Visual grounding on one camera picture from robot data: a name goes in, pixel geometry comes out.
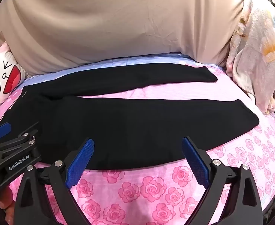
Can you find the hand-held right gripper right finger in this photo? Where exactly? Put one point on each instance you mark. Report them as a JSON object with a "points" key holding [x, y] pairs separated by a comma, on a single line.
{"points": [[195, 164]]}

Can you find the person's left hand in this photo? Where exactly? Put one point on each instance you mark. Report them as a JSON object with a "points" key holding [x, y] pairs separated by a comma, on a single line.
{"points": [[3, 201]]}

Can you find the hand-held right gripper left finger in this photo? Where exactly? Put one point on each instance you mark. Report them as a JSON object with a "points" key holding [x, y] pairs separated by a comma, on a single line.
{"points": [[81, 164]]}

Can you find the beige blanket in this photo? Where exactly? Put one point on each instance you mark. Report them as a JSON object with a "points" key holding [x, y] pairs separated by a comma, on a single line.
{"points": [[104, 23]]}

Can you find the pink rose print bedsheet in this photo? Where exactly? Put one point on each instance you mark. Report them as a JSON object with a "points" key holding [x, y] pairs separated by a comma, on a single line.
{"points": [[151, 192]]}

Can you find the white cartoon face pillow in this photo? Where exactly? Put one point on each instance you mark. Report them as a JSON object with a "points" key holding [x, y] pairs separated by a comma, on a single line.
{"points": [[6, 75]]}

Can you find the pale floral blanket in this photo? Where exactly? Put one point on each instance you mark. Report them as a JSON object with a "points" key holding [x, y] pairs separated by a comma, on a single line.
{"points": [[252, 51]]}

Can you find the black pants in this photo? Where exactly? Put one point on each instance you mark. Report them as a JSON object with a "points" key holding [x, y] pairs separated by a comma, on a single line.
{"points": [[128, 121]]}

